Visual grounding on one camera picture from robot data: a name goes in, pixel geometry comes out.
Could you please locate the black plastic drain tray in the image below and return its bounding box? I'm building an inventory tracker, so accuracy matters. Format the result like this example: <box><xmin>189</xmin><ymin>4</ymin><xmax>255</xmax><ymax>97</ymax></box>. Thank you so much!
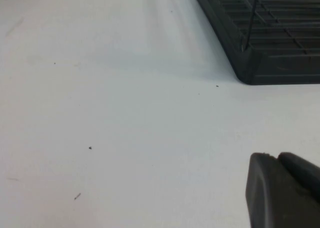
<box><xmin>194</xmin><ymin>0</ymin><xmax>320</xmax><ymax>86</ymax></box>

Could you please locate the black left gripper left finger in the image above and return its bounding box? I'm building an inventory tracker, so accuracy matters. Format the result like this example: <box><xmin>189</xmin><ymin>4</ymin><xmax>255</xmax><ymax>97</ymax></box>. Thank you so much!
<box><xmin>244</xmin><ymin>152</ymin><xmax>320</xmax><ymax>228</ymax></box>

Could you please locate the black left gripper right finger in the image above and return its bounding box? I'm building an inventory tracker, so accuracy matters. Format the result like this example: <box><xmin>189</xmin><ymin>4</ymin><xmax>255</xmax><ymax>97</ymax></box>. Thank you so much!
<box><xmin>277</xmin><ymin>151</ymin><xmax>320</xmax><ymax>205</ymax></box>

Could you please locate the black wire dish rack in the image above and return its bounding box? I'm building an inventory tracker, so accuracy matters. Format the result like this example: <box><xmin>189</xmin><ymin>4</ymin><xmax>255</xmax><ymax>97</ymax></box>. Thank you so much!
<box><xmin>207</xmin><ymin>0</ymin><xmax>320</xmax><ymax>61</ymax></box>

